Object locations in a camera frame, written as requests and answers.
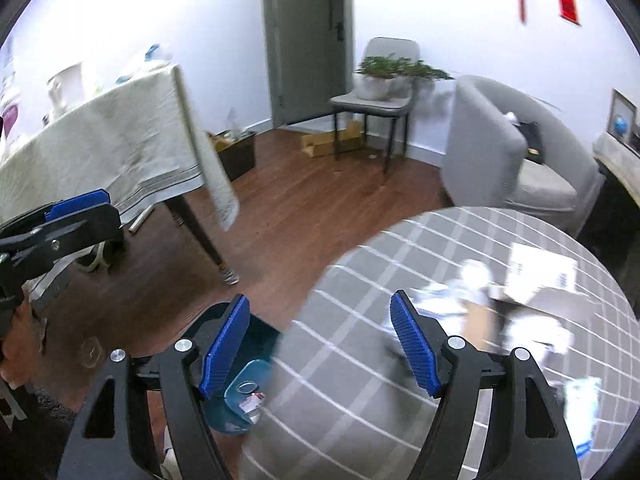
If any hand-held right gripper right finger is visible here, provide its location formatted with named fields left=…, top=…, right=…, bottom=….
left=390, top=290, right=583, bottom=480

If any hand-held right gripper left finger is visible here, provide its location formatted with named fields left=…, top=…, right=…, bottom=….
left=57, top=294, right=251, bottom=480

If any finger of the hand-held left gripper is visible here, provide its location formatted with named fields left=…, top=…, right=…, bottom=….
left=0, top=189, right=123, bottom=286

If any teal plastic bin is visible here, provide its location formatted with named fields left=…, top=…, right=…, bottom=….
left=200, top=310, right=282, bottom=436

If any brown cardboard piece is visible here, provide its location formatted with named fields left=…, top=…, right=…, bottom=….
left=464, top=304, right=507, bottom=357

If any white wrapper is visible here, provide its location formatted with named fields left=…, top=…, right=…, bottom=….
left=420, top=259, right=501, bottom=323

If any white paper carton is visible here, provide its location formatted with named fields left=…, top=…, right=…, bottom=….
left=504, top=242, right=577, bottom=311

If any blue and white packet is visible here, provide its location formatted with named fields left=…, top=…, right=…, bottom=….
left=564, top=377, right=602, bottom=458

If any white tube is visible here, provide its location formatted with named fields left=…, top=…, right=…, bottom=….
left=127, top=209, right=152, bottom=234

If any round table, grey checked cloth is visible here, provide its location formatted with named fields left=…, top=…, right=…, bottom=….
left=240, top=206, right=640, bottom=480

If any dark wooden table leg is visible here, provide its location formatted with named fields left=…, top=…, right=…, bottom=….
left=165, top=194, right=241, bottom=286

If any black storage box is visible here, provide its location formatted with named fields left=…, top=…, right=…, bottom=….
left=212, top=130, right=259, bottom=183

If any grey tub armchair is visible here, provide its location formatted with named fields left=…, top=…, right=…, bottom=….
left=440, top=75, right=607, bottom=232

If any person's dark clothing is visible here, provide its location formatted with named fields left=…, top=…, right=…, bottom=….
left=0, top=385, right=81, bottom=480

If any flat cardboard box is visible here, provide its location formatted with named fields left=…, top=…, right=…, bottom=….
left=301, top=120, right=363, bottom=159

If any black bag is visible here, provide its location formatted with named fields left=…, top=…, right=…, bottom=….
left=517, top=121, right=547, bottom=164

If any grey dining chair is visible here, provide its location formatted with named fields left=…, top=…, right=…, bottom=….
left=330, top=37, right=422, bottom=175

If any potted green plant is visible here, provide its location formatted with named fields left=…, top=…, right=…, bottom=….
left=355, top=54, right=454, bottom=102

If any grey door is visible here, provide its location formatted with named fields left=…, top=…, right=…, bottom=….
left=262, top=0, right=356, bottom=127

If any cabinet with beige cloth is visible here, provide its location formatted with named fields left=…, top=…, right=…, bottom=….
left=591, top=130, right=640, bottom=261

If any framed picture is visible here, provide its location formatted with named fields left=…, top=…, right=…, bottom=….
left=606, top=89, right=640, bottom=140

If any red wall banner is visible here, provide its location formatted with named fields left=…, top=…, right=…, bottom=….
left=552, top=0, right=582, bottom=26

